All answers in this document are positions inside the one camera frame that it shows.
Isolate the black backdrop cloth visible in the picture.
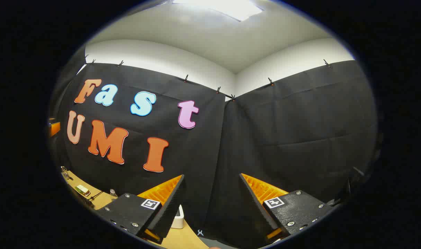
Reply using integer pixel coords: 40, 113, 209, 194
48, 47, 378, 239

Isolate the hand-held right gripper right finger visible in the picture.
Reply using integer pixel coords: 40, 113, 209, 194
239, 173, 333, 245

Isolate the row of black cloth clips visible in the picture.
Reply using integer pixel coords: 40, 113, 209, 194
83, 54, 333, 102

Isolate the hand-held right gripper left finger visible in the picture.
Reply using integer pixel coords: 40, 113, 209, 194
96, 174, 186, 243

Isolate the ceiling light panel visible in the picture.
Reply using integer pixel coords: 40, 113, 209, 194
172, 0, 263, 22

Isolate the white toaster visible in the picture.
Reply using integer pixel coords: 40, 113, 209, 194
170, 205, 185, 229

